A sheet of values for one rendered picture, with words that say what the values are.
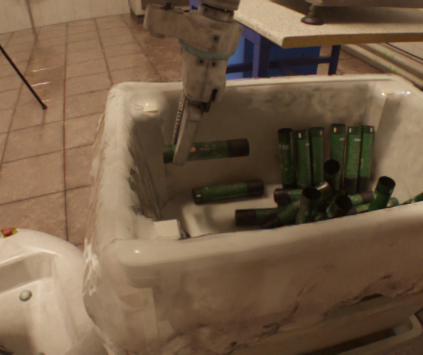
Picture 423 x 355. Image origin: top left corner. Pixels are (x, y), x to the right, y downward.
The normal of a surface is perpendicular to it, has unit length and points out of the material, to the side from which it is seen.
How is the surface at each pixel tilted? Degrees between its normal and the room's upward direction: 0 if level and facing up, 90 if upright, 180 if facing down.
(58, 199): 0
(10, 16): 90
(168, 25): 88
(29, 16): 90
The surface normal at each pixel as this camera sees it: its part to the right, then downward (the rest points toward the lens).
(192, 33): -0.37, 0.47
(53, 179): 0.00, -0.78
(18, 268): 0.48, 0.29
